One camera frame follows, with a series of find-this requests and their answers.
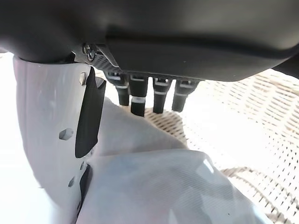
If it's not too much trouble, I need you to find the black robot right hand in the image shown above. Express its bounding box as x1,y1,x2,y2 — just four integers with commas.
0,0,299,224

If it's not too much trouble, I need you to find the white cloth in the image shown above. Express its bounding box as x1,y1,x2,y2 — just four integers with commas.
77,95,269,224

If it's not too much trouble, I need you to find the cream wicker tray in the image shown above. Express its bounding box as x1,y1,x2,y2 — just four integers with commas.
144,70,299,224

